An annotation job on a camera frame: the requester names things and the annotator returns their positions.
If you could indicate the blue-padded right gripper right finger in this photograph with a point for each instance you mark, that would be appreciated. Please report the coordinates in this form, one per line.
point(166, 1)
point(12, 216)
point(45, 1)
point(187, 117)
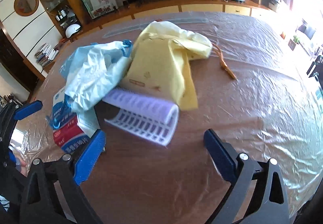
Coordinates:
point(268, 203)

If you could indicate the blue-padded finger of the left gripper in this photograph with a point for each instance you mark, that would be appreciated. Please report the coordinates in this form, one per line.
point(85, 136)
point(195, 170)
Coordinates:
point(27, 110)

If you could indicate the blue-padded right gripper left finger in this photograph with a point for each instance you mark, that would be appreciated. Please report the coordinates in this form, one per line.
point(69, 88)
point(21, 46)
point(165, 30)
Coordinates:
point(40, 201)

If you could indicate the blue red tissue pack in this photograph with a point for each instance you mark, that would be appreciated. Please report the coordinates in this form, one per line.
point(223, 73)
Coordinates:
point(70, 129)

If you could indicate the light blue plastic bag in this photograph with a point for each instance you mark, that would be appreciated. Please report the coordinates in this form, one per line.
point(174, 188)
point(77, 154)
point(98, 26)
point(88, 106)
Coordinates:
point(90, 73)

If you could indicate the purple white plastic mesh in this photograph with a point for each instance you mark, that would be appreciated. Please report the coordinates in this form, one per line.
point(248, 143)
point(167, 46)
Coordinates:
point(147, 117)

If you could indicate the stack of books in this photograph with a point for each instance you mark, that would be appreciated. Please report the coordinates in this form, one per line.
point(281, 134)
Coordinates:
point(46, 54)

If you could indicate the white dome lamp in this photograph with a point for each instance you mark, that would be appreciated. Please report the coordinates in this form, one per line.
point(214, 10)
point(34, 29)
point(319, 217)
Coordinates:
point(72, 29)

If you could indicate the round wooden framed mirror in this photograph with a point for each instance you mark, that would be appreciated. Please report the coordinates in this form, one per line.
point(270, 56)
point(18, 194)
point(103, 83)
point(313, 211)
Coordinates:
point(25, 7)

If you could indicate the white horse picture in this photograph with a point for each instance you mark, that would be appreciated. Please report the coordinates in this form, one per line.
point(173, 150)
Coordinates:
point(102, 7)

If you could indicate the small potted plant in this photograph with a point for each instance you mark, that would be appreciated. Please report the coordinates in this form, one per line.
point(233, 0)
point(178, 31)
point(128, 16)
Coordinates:
point(293, 42)

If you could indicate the long wooden tv cabinet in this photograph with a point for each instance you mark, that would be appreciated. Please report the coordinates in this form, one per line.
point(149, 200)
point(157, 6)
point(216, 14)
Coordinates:
point(158, 7)

